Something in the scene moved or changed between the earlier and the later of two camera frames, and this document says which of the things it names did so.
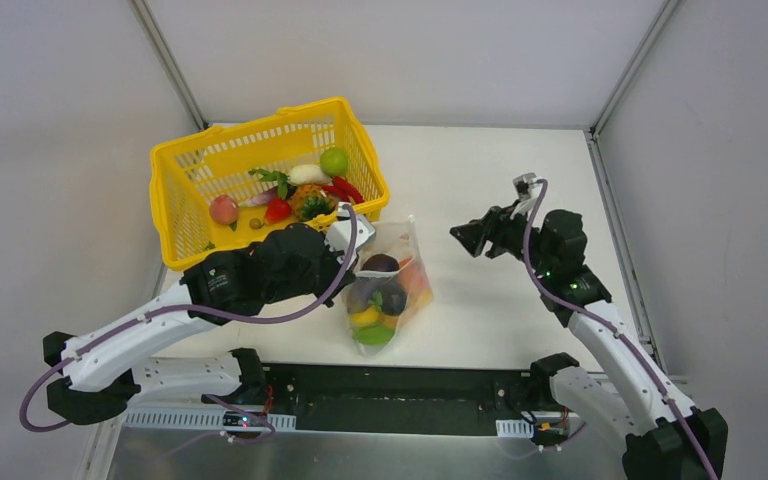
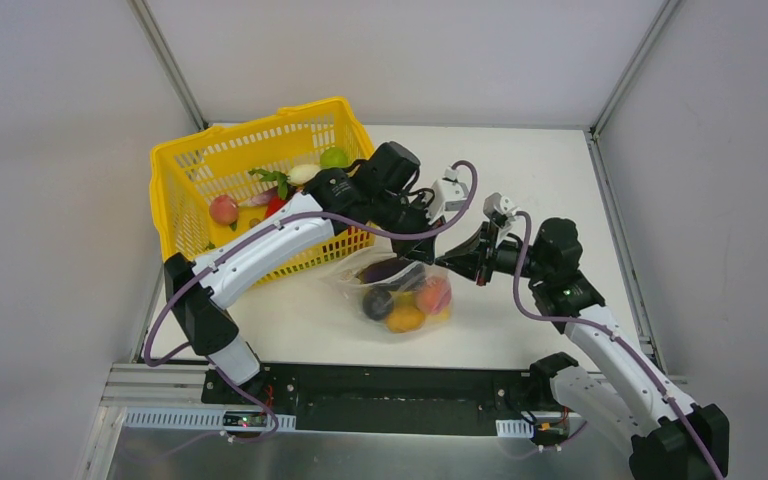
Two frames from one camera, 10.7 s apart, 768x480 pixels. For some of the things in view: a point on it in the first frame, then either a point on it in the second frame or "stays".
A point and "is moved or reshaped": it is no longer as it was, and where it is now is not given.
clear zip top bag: x=392 y=287 is moved or reshaped
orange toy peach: x=412 y=275 to x=434 y=295
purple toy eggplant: x=364 y=293 to x=393 y=275
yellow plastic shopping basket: x=300 y=166 stays
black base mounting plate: x=405 y=398 stays
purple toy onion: x=265 y=197 stays
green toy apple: x=334 y=161 stays
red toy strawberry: x=277 y=208 stays
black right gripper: x=490 y=232 to x=480 y=252
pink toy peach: x=224 y=210 stays
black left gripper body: x=321 y=250 to x=417 y=234
